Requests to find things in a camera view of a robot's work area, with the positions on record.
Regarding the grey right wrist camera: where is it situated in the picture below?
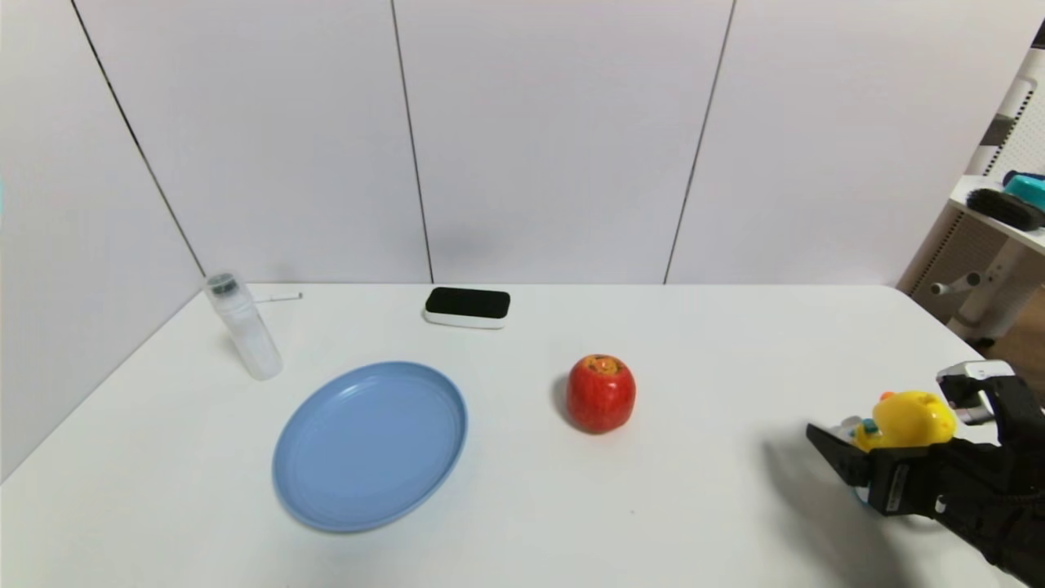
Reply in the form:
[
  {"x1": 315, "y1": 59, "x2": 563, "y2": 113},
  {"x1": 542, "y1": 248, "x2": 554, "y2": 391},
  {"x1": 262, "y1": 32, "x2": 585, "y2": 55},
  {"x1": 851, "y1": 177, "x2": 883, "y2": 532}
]
[{"x1": 936, "y1": 361, "x2": 1020, "y2": 427}]

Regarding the blue plate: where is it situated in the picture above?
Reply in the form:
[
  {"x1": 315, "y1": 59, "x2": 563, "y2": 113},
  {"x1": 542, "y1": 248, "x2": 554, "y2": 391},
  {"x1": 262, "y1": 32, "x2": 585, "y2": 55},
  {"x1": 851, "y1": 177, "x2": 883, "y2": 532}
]
[{"x1": 272, "y1": 361, "x2": 469, "y2": 534}]

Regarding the black and white board eraser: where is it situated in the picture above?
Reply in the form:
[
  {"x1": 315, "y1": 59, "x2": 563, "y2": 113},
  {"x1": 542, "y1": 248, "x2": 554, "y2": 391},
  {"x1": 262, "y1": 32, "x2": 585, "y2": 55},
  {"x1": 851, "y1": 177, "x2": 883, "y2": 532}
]
[{"x1": 423, "y1": 287, "x2": 512, "y2": 331}]

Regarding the teal object on desk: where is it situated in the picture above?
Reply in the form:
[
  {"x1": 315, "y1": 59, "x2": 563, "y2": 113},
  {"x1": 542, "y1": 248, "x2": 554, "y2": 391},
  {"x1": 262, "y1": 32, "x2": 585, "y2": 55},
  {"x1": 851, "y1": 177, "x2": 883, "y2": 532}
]
[{"x1": 1003, "y1": 170, "x2": 1045, "y2": 212}]

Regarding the clear white plastic bottle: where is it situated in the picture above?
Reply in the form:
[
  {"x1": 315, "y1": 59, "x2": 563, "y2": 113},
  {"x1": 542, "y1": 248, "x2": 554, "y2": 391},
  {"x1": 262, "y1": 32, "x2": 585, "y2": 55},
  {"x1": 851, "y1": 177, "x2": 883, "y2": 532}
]
[{"x1": 203, "y1": 272, "x2": 284, "y2": 382}]

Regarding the white adjustable desk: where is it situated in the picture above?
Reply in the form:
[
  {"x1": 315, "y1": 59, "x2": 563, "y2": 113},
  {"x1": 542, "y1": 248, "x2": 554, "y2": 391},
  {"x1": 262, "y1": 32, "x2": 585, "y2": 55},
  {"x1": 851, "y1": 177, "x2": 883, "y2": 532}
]
[{"x1": 896, "y1": 49, "x2": 1045, "y2": 344}]

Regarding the yellow duck toy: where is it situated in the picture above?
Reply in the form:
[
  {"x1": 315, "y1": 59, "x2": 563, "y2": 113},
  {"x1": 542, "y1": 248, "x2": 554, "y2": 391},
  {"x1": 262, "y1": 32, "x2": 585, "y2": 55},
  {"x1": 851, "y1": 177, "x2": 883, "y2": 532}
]
[{"x1": 829, "y1": 390, "x2": 958, "y2": 507}]

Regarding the black brush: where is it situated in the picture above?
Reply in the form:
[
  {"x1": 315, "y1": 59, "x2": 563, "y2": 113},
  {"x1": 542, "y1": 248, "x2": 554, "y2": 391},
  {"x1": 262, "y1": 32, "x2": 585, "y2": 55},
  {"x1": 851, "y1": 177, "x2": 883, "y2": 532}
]
[{"x1": 966, "y1": 188, "x2": 1045, "y2": 232}]

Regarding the red apple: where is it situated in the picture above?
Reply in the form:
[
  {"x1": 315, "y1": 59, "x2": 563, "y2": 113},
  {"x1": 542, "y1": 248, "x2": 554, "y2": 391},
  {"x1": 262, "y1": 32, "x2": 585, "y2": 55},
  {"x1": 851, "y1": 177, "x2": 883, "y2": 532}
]
[{"x1": 566, "y1": 354, "x2": 637, "y2": 434}]

